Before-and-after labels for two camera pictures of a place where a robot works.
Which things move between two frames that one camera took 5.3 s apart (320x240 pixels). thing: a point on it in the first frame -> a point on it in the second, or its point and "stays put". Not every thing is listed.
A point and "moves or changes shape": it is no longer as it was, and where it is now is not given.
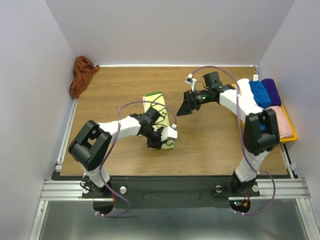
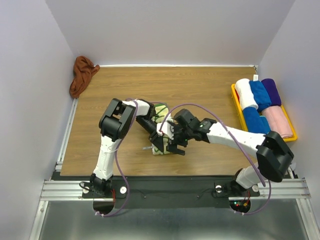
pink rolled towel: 285,131 stays put
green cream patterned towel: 163,120 moves or changes shape
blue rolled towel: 260,95 stays put
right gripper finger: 188,97 -> 171,147
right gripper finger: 187,107 -> 176,150
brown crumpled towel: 84,69 stays put
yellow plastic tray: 294,136 stays put
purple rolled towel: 271,89 stays put
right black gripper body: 201,97 -> 181,135
